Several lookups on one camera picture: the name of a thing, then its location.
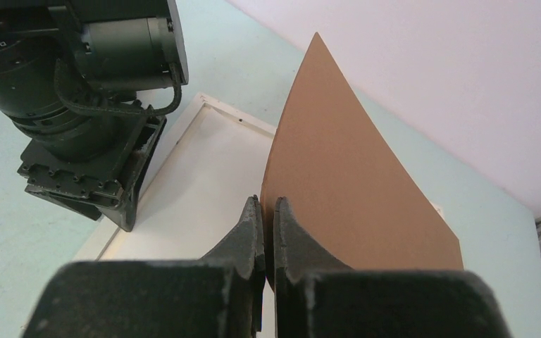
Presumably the landscape photo print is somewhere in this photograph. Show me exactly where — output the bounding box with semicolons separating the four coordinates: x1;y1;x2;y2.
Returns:
100;104;276;338

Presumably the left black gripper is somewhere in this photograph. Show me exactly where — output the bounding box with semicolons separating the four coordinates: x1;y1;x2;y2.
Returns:
18;116;167;232

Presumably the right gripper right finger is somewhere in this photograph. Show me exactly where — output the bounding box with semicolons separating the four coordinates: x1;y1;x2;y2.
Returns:
273;197;511;337

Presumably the brown backing board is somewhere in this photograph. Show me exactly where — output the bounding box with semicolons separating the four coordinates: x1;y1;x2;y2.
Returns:
261;34;464;271

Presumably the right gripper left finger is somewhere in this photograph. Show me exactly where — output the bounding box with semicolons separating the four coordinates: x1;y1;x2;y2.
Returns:
23;196;265;337

